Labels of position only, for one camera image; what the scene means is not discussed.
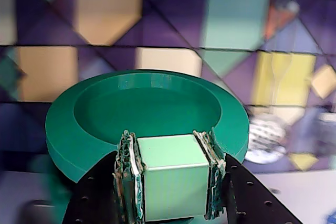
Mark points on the colourful tile backsplash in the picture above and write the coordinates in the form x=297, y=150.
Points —
x=105, y=11

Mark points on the green round lid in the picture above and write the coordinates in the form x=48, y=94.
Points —
x=157, y=108

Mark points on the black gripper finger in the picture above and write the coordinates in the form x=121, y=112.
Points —
x=99, y=197
x=249, y=200

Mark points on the silver skimmer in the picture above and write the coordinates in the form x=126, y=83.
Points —
x=265, y=140

